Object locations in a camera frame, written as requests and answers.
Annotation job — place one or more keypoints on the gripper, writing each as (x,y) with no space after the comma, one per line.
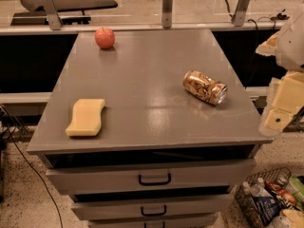
(294,47)

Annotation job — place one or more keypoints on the middle metal bracket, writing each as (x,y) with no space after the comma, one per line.
(166,13)

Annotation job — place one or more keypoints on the right metal bracket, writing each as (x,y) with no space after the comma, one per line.
(238,18)

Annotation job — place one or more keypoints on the yellow sponge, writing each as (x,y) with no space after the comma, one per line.
(86,118)

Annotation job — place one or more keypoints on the blue snack bag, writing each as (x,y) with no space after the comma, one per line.
(267,207)

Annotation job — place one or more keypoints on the middle grey drawer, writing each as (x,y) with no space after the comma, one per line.
(151,208)

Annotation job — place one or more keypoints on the grey drawer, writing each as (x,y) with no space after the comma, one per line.
(187,221)
(151,208)
(146,177)

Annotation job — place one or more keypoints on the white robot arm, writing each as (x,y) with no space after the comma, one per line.
(287,45)

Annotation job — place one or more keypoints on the top grey drawer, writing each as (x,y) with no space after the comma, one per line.
(146,177)

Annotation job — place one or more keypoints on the orange soda can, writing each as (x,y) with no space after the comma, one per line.
(205,88)

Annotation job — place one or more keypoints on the bottom grey drawer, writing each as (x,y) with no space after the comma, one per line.
(187,221)

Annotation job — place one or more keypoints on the red apple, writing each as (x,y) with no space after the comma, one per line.
(105,38)

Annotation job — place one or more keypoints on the yellow package in basket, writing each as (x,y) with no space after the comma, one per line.
(295,217)

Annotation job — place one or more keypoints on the left metal bracket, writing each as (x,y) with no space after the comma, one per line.
(53,18)

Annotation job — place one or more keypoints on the red snack package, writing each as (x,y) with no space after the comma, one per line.
(281,191)

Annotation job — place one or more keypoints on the wire basket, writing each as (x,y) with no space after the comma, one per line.
(246,203)

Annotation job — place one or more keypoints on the clear water bottle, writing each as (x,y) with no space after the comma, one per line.
(257,189)

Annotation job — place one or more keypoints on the metal bracket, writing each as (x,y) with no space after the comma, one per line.
(166,13)
(53,18)
(238,18)

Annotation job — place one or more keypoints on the black bench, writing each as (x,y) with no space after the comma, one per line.
(36,14)

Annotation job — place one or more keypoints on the grey drawer cabinet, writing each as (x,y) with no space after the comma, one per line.
(149,117)

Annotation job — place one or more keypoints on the green package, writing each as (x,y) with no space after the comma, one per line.
(295,187)

